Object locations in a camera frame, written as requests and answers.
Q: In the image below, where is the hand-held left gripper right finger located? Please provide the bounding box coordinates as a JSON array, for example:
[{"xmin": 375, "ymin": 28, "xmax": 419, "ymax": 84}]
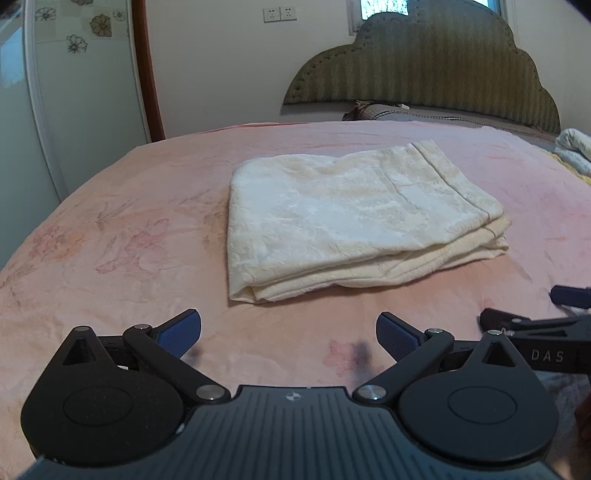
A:
[{"xmin": 353, "ymin": 311, "xmax": 537, "ymax": 407}]

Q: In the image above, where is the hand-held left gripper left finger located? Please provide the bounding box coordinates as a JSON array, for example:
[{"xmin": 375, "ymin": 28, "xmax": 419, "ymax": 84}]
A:
[{"xmin": 44, "ymin": 308, "xmax": 232, "ymax": 407}]

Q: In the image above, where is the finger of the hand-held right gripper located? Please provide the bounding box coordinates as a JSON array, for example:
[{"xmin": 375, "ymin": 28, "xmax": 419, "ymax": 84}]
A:
[
  {"xmin": 479, "ymin": 308, "xmax": 591, "ymax": 342},
  {"xmin": 550, "ymin": 285, "xmax": 591, "ymax": 308}
]

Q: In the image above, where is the cream white towel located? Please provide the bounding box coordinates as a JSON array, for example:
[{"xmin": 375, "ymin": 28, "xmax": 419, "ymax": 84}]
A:
[{"xmin": 226, "ymin": 139, "xmax": 513, "ymax": 306}]

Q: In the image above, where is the pink floral blanket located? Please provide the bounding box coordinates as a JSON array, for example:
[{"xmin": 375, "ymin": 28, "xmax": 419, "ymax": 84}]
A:
[{"xmin": 0, "ymin": 120, "xmax": 591, "ymax": 418}]

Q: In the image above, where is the yellow blanket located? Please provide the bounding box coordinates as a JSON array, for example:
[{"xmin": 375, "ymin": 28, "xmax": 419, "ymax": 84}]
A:
[{"xmin": 556, "ymin": 150, "xmax": 591, "ymax": 179}]

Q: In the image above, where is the white crumpled quilt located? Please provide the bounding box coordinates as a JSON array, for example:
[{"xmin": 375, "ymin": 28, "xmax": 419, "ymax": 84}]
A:
[{"xmin": 553, "ymin": 128, "xmax": 591, "ymax": 176}]

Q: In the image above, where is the grey checked pillow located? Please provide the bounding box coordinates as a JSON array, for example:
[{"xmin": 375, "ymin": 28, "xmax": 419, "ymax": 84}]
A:
[{"xmin": 341, "ymin": 99, "xmax": 560, "ymax": 145}]

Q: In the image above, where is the wardrobe door with flower stickers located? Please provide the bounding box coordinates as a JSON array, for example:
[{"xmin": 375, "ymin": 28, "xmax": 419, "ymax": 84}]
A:
[{"xmin": 0, "ymin": 0, "xmax": 153, "ymax": 274}]

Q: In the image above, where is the olive padded headboard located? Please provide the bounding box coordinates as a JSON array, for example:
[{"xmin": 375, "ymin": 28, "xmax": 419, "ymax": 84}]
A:
[{"xmin": 282, "ymin": 0, "xmax": 562, "ymax": 135}]

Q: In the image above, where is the window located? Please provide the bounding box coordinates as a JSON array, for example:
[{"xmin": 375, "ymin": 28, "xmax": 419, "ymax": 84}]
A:
[{"xmin": 357, "ymin": 0, "xmax": 415, "ymax": 22}]

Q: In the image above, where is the brown wooden door frame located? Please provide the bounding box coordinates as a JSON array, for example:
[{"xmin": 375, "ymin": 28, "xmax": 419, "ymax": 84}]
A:
[{"xmin": 131, "ymin": 0, "xmax": 166, "ymax": 143}]

